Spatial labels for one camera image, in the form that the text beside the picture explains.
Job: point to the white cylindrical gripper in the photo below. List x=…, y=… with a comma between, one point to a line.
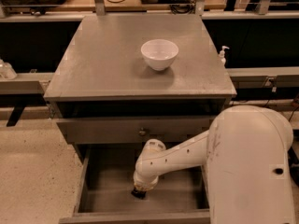
x=144, y=184

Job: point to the black rxbar chocolate bar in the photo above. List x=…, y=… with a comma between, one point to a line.
x=139, y=194

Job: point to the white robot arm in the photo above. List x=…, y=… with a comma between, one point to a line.
x=245, y=152

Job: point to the grey open middle drawer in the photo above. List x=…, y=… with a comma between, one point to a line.
x=105, y=192

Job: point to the round metal drawer knob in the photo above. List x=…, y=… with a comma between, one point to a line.
x=142, y=132

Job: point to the grey top drawer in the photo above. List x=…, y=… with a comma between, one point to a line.
x=119, y=130

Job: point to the grey wooden drawer cabinet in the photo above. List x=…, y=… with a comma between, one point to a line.
x=103, y=73

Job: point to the white ceramic bowl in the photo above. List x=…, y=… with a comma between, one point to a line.
x=159, y=54

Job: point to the white pump bottle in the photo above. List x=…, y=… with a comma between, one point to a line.
x=222, y=54

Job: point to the left metal frame post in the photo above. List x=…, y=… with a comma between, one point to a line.
x=99, y=0

